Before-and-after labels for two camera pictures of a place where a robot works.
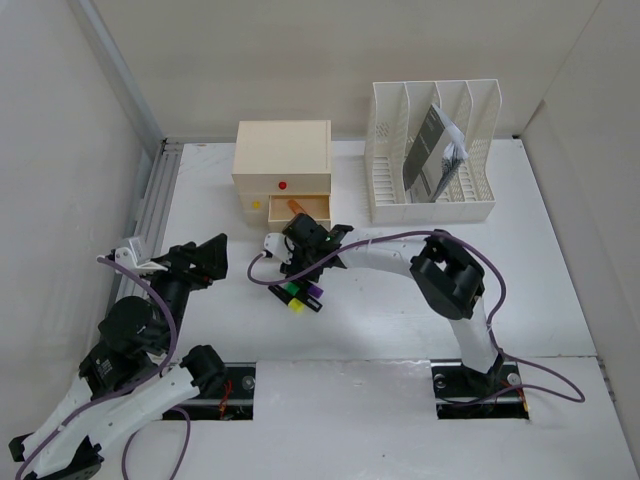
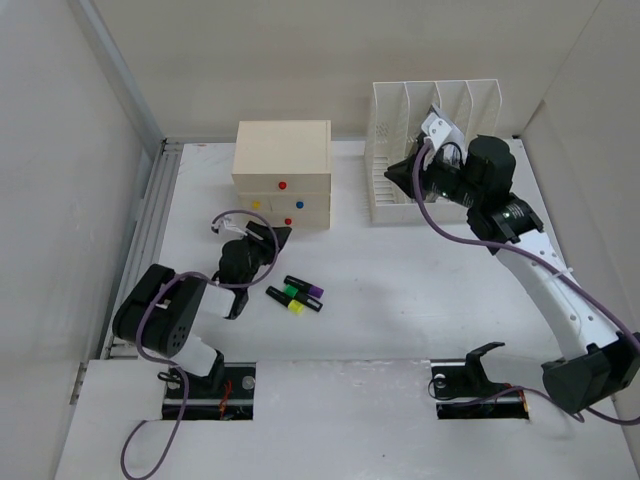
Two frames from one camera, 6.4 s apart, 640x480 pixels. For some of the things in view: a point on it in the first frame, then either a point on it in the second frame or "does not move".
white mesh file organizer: (429, 154) does not move
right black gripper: (292, 268) → (402, 173)
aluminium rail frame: (153, 212) does not move
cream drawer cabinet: (282, 169) does not move
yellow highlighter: (296, 305) does not move
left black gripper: (211, 261) → (267, 246)
